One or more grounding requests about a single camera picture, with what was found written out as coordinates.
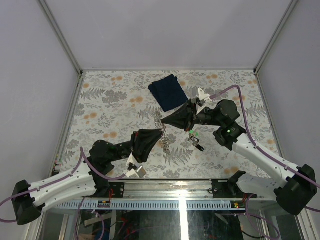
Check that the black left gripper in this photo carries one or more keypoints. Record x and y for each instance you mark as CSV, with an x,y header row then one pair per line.
x,y
143,142

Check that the aluminium mounting rail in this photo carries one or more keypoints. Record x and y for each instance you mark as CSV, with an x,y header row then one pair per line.
x,y
193,189

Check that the white slotted cable duct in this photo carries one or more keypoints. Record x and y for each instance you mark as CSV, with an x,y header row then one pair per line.
x,y
146,205

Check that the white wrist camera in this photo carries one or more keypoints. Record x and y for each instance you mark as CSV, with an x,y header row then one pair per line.
x,y
199,99
134,168

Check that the green key tag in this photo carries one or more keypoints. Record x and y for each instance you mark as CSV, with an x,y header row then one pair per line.
x,y
193,133

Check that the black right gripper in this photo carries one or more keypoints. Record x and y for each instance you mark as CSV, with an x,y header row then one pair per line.
x,y
184,118

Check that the dark blue folded cloth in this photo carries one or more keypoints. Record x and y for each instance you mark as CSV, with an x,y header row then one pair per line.
x,y
168,93

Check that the silver key black tag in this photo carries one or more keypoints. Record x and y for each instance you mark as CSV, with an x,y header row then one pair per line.
x,y
195,142

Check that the steel disc with keyrings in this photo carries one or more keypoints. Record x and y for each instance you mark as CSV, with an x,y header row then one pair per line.
x,y
164,137

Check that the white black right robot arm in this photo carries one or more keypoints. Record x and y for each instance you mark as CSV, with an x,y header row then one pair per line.
x,y
290,185

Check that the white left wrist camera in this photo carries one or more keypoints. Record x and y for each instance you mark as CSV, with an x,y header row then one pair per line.
x,y
134,168

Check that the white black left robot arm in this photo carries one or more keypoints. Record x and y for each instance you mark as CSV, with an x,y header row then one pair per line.
x,y
89,178

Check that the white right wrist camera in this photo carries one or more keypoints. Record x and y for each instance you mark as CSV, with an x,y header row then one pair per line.
x,y
199,99

